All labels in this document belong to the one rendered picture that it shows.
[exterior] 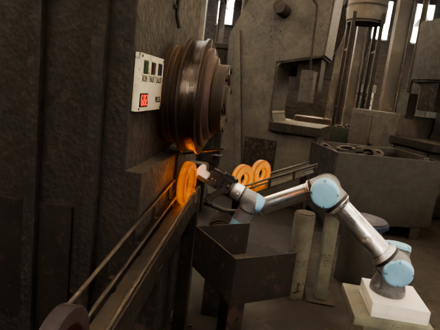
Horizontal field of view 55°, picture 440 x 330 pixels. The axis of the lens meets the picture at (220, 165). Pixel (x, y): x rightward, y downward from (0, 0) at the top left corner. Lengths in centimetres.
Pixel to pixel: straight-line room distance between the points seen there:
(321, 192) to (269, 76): 278
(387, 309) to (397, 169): 221
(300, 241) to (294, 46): 241
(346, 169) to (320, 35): 136
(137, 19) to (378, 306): 145
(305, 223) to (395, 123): 324
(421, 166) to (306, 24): 172
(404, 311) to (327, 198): 58
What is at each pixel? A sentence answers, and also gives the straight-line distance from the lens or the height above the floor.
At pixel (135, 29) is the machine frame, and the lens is 134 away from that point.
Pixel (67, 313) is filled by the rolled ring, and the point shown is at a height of 75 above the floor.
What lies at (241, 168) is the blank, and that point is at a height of 77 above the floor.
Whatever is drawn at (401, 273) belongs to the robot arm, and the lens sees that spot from 183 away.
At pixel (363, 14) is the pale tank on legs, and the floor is 312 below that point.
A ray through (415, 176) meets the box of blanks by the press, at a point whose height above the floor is 59.
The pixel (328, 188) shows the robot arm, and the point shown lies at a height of 82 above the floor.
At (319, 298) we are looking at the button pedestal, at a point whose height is 2.
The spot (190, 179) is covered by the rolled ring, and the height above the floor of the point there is 76.
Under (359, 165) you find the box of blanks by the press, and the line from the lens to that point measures 383.
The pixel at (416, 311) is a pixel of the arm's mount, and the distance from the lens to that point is 200.
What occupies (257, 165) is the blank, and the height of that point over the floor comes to 78.
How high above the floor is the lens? 116
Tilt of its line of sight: 10 degrees down
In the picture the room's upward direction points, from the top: 7 degrees clockwise
